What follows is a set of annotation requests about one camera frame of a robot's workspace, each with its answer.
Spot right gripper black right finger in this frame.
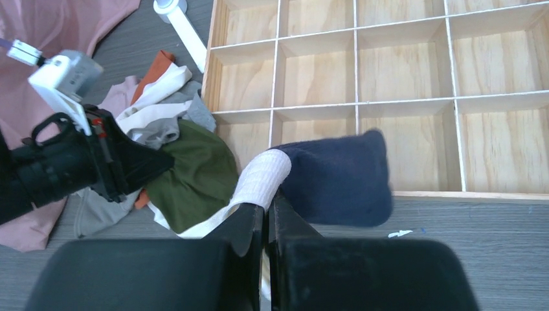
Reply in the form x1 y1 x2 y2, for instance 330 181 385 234
268 193 479 310

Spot olive green underwear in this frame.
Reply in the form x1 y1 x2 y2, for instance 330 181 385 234
144 120 238 234

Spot pink trousers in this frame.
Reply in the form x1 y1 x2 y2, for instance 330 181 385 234
0 0 142 253

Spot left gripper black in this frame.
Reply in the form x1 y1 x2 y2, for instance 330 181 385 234
1 105 174 224

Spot navy underwear cream waistband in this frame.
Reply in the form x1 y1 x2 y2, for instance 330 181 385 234
179 130 394 238

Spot white metal clothes rack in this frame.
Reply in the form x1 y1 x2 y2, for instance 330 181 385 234
153 0 207 73

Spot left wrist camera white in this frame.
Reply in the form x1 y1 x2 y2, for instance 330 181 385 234
1 39 104 136

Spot orange underwear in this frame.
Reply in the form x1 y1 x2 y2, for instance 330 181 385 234
130 50 175 209

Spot wooden compartment tray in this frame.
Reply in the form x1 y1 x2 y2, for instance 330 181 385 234
203 1 548 202

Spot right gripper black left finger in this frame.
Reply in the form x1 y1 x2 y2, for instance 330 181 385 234
25 203 264 310

